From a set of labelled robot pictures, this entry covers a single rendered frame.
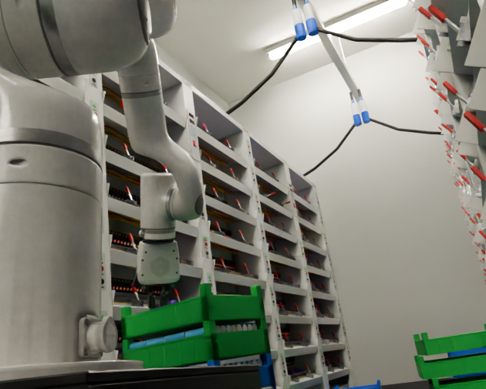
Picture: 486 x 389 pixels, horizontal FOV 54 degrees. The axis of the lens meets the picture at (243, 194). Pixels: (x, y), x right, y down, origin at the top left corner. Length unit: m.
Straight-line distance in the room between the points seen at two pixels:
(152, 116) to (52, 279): 0.72
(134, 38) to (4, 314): 0.29
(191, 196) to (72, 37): 0.63
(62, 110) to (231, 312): 0.74
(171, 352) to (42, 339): 0.76
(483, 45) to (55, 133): 0.38
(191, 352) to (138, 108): 0.54
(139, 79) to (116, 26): 0.56
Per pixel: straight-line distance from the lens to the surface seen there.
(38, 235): 0.40
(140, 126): 1.08
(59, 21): 0.51
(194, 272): 2.11
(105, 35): 0.51
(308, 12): 3.04
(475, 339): 1.98
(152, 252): 1.15
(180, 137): 2.40
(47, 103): 0.45
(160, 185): 1.12
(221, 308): 1.07
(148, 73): 1.06
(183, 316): 1.09
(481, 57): 0.48
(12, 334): 0.38
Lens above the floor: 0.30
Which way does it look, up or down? 20 degrees up
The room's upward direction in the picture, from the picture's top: 8 degrees counter-clockwise
